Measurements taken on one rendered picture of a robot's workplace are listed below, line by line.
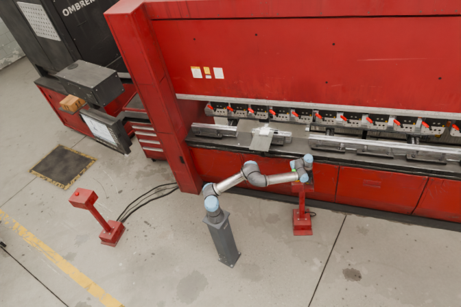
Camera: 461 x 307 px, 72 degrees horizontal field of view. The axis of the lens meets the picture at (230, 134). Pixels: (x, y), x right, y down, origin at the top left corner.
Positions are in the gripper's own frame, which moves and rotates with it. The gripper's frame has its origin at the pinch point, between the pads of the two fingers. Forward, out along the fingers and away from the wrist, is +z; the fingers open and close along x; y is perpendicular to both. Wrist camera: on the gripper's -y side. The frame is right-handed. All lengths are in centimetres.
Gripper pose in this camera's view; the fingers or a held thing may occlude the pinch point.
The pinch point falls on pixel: (307, 181)
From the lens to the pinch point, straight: 302.2
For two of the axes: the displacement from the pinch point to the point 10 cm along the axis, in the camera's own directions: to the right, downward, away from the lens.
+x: -9.9, 0.6, 1.5
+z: 1.6, 6.5, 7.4
